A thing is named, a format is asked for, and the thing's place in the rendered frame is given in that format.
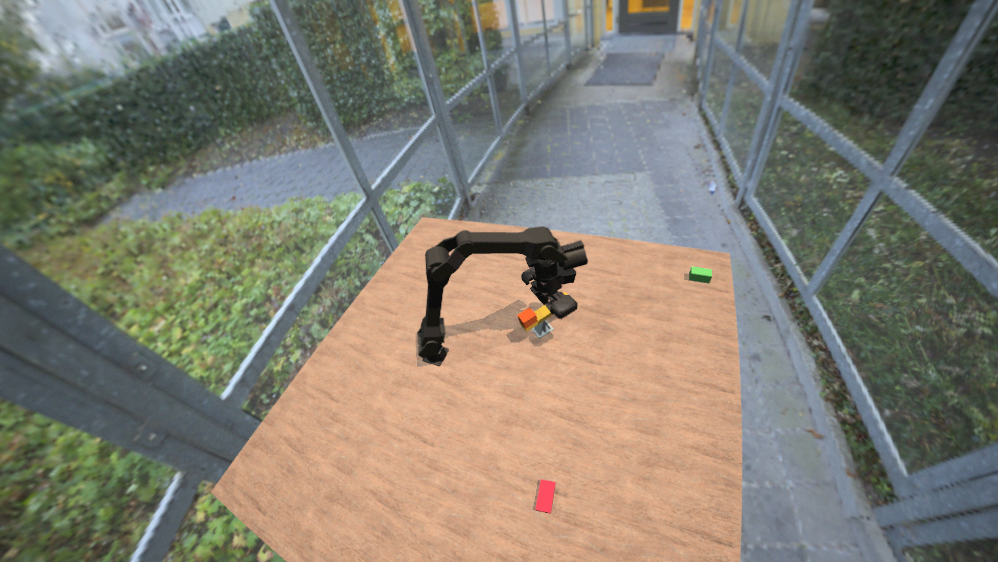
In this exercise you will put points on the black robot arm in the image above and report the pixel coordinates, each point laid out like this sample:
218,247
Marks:
538,244

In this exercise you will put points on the red rectangular block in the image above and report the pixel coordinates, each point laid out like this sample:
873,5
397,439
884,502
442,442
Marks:
545,499

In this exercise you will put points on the green block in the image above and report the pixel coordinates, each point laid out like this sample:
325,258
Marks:
700,274

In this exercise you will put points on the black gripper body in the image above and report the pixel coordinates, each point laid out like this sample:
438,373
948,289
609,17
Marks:
562,305

